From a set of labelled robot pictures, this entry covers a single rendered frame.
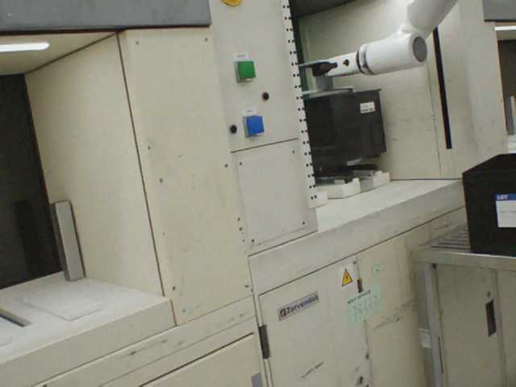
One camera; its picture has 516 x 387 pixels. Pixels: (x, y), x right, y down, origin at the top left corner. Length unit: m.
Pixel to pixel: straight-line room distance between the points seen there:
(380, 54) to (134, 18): 0.73
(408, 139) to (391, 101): 0.12
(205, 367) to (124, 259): 0.24
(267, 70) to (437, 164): 0.70
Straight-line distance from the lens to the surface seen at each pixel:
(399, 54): 1.47
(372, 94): 1.67
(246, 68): 1.06
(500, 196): 1.29
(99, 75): 1.03
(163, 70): 0.97
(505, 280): 1.87
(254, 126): 1.06
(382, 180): 1.68
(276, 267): 1.11
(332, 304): 1.24
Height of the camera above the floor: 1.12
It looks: 7 degrees down
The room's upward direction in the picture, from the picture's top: 9 degrees counter-clockwise
